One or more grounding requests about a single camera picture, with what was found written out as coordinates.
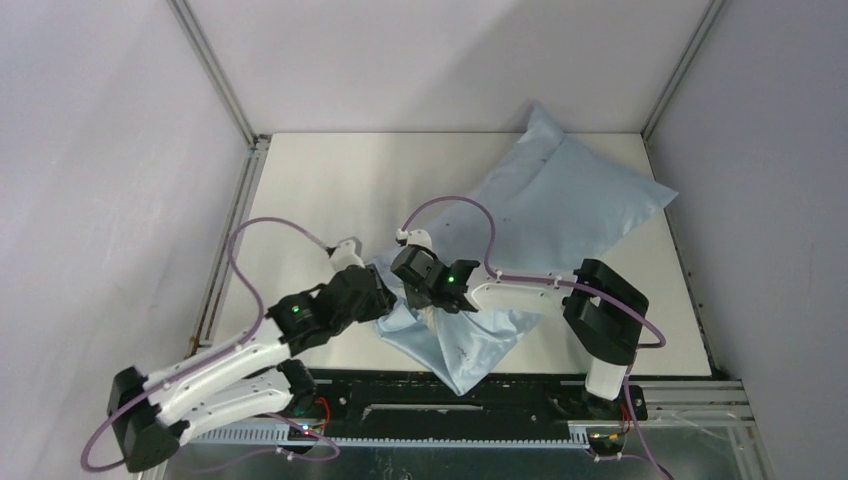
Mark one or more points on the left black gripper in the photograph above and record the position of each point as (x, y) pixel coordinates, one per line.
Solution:
(382, 300)

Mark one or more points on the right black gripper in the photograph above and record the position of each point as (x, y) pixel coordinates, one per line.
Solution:
(413, 301)

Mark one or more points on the light blue pillowcase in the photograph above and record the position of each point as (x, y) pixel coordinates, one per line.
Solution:
(554, 202)

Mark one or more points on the white pillow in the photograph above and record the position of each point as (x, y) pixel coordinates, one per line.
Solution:
(432, 318)

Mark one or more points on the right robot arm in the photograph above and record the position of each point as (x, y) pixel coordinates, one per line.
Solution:
(465, 320)

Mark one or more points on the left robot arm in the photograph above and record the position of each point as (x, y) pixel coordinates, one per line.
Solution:
(254, 373)

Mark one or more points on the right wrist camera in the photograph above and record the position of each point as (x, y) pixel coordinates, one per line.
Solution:
(417, 237)

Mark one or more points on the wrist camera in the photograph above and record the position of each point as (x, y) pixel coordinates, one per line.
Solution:
(345, 254)
(417, 237)

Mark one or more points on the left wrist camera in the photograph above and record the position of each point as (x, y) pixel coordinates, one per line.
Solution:
(345, 254)

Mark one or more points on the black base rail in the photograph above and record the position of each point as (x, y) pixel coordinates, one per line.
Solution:
(399, 407)

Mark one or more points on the left aluminium frame post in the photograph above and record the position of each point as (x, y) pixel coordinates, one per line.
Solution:
(204, 51)

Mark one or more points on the aluminium frame post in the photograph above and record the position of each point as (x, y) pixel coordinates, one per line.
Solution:
(695, 42)
(204, 51)

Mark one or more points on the right aluminium frame post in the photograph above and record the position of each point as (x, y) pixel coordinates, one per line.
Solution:
(695, 42)

